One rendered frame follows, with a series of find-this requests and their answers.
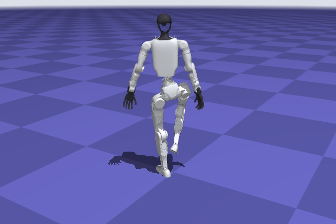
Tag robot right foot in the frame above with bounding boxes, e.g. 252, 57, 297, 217
170, 144, 178, 154

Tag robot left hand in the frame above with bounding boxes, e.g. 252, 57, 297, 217
123, 86, 137, 109

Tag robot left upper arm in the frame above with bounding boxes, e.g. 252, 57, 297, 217
135, 40, 152, 72

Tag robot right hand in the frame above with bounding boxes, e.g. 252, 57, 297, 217
194, 87, 204, 110

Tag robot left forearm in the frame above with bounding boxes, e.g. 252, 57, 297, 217
129, 63, 140, 92

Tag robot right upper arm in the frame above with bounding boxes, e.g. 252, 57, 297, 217
177, 39, 193, 72

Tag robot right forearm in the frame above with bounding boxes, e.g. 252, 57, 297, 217
188, 63, 201, 92

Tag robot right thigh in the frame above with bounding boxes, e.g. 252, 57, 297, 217
175, 82, 191, 118

